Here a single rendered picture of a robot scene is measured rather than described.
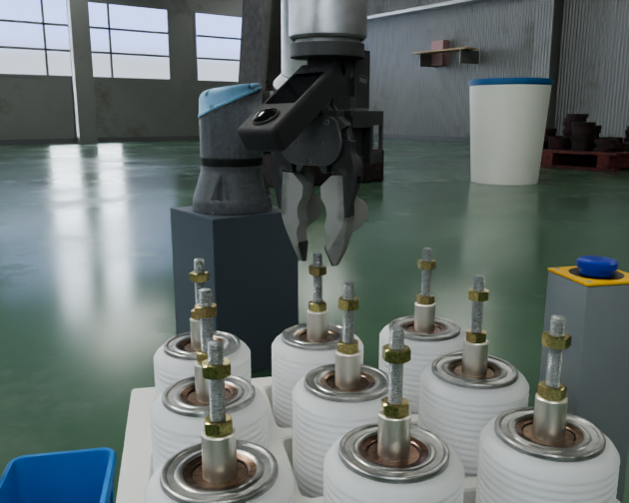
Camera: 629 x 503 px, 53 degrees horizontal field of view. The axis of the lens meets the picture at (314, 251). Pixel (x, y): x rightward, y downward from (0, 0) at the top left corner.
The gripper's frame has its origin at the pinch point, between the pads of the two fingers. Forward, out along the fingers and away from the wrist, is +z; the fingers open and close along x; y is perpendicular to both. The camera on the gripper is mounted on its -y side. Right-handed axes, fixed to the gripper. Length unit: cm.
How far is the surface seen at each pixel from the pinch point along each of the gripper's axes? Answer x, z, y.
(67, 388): 61, 34, 10
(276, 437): -1.4, 16.3, -8.2
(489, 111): 124, -15, 380
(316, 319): -0.6, 6.9, -0.4
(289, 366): 0.1, 10.9, -4.2
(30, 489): 24.5, 26.1, -18.3
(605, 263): -23.7, 1.4, 17.6
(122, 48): 909, -124, 701
